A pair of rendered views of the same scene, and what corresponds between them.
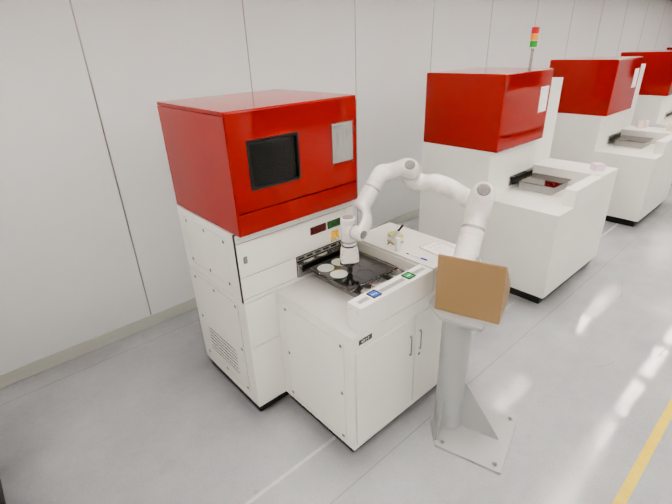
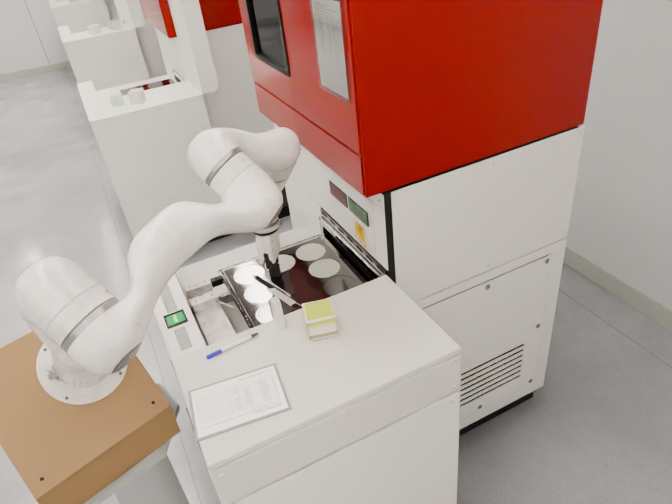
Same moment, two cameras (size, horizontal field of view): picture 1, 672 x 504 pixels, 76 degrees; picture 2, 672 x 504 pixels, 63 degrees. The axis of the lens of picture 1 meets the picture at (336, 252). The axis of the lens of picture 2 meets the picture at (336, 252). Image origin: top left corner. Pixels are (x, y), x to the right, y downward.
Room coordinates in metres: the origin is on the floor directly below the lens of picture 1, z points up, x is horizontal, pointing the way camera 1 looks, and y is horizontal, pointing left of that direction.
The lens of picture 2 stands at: (2.79, -1.33, 1.91)
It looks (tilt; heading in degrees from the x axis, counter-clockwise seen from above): 34 degrees down; 109
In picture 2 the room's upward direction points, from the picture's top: 7 degrees counter-clockwise
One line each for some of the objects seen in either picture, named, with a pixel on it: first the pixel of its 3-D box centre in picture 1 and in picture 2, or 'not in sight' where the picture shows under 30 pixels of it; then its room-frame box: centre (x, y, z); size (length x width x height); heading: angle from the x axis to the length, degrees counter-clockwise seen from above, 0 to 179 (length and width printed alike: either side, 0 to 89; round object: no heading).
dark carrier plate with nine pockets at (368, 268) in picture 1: (352, 268); (293, 280); (2.22, -0.09, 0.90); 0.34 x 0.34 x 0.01; 41
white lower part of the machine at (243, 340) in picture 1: (276, 313); (416, 302); (2.52, 0.42, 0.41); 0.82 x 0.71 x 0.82; 131
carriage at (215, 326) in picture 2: not in sight; (214, 323); (2.03, -0.28, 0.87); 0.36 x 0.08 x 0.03; 131
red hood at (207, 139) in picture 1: (261, 152); (400, 23); (2.50, 0.41, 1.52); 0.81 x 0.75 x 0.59; 131
